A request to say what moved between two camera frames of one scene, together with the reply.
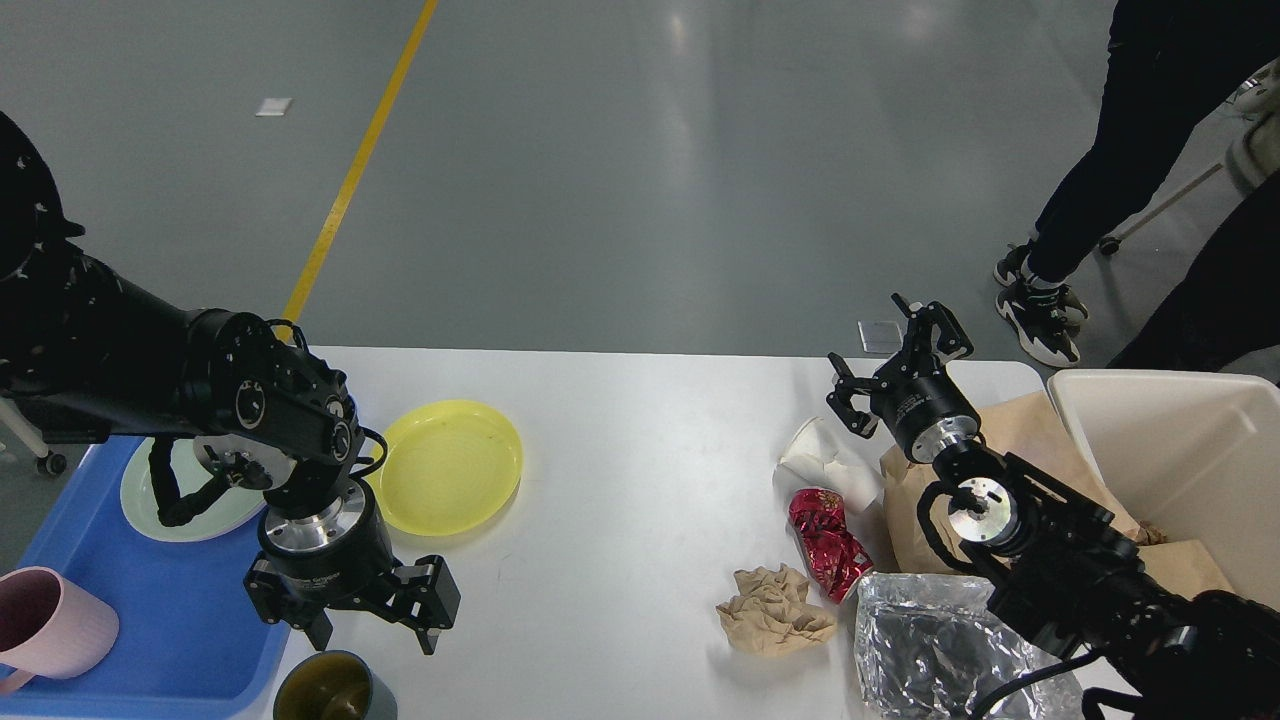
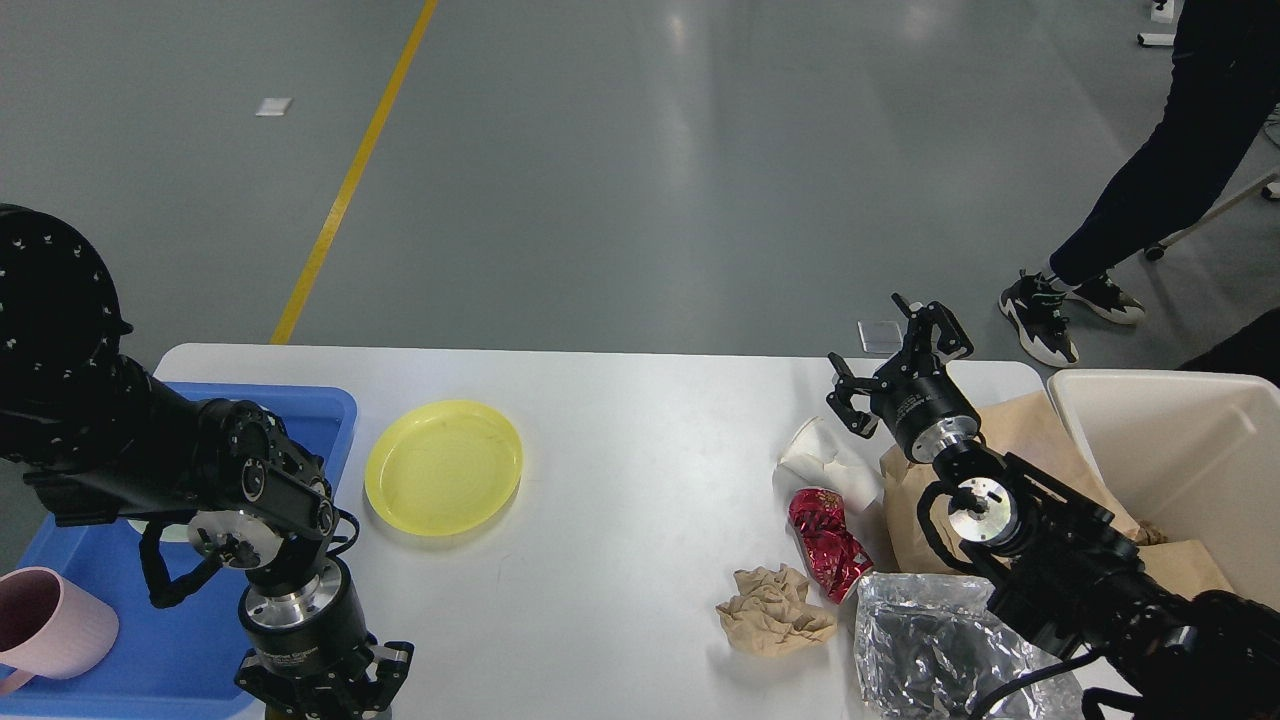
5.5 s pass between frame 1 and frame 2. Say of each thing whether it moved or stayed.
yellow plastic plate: stayed
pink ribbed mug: stayed
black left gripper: moved
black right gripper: stayed
